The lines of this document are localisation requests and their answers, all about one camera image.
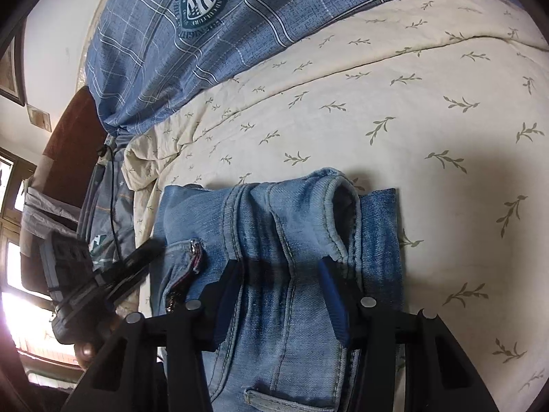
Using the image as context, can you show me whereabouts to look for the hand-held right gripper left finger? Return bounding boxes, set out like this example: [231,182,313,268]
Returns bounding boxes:
[62,261,243,412]

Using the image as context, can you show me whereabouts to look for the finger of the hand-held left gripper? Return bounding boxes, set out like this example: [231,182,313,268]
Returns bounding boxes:
[101,238,166,307]

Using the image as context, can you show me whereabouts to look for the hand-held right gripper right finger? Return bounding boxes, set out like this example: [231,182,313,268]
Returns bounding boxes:
[317,255,500,412]

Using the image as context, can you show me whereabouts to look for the blue denim pants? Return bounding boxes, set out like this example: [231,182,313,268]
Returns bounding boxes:
[150,168,406,412]

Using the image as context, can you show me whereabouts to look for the person's left hand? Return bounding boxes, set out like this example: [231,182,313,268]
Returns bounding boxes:
[74,315,129,370]

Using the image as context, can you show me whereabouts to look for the grey hanging cloth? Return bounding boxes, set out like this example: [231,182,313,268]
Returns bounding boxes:
[21,189,83,243]

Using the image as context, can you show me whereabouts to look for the brown headboard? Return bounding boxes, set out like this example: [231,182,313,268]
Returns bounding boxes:
[21,86,108,301]

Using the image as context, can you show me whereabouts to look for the cream leaf-print bed sheet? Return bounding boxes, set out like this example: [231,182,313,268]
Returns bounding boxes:
[122,0,549,412]

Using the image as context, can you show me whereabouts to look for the blue plaid shirt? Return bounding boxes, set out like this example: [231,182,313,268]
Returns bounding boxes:
[84,0,528,136]

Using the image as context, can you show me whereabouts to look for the wooden frame window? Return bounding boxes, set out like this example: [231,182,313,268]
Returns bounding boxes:
[0,146,86,380]

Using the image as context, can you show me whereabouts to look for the black charger cable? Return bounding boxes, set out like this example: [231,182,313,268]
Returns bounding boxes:
[96,144,124,263]

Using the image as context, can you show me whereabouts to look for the wall switch plate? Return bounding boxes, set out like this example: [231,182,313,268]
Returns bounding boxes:
[26,104,52,132]

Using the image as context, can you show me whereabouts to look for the framed wall picture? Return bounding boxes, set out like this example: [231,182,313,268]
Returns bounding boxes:
[0,21,26,107]

